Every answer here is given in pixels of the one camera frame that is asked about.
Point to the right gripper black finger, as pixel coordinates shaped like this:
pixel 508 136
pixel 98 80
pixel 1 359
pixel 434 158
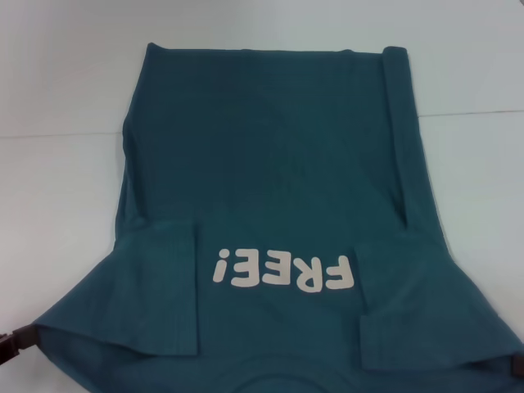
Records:
pixel 518 365

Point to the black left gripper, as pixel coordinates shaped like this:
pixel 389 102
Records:
pixel 8 349

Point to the teal t-shirt with FREE print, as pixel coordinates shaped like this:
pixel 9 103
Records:
pixel 266 163

